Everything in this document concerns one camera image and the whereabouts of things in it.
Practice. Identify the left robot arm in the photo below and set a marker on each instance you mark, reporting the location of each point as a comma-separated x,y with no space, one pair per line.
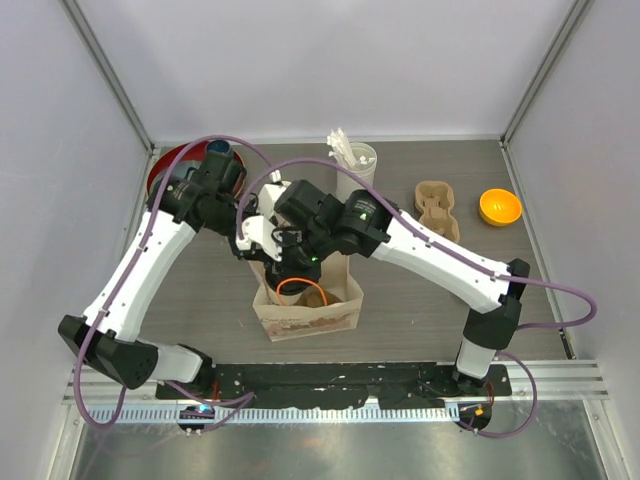
107,334

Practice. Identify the white straws bundle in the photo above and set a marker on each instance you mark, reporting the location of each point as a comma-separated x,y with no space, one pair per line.
340,149

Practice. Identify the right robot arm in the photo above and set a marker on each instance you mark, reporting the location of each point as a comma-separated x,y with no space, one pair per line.
310,225

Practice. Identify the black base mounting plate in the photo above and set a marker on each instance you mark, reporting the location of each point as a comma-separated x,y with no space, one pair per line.
338,386

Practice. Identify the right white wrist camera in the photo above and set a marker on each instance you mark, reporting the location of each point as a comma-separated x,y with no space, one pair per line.
259,229

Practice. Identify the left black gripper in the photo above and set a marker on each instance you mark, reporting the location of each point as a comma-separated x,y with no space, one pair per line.
258,255

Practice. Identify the white cylindrical straw holder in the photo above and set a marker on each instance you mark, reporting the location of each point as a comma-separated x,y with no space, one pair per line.
364,168

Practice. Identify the red round tray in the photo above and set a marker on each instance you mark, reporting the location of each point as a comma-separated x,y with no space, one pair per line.
187,165

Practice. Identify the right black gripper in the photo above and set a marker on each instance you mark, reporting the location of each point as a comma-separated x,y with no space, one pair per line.
285,266

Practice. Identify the aluminium frame rail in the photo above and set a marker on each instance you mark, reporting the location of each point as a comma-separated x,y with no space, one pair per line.
533,383

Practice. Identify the brown pulp cup carrier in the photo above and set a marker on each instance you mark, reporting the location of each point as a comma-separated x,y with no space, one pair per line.
312,298
434,200

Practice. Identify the dark blue ceramic mug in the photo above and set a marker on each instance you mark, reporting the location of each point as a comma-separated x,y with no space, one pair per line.
220,147

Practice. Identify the printed kraft paper bag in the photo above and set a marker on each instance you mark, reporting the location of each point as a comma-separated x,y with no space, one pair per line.
289,321

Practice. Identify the orange plastic bowl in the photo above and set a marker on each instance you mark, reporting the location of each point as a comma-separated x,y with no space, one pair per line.
499,207

